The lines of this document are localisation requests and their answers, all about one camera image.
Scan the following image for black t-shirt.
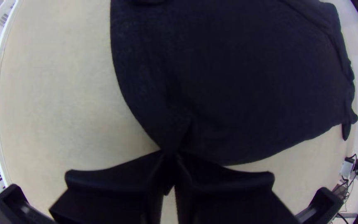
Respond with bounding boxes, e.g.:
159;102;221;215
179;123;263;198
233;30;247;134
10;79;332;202
110;0;358;167

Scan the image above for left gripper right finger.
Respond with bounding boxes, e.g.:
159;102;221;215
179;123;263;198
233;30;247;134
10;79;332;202
174;153;301;224

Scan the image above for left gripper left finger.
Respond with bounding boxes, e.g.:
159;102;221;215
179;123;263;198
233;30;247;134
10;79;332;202
49;150;176;224

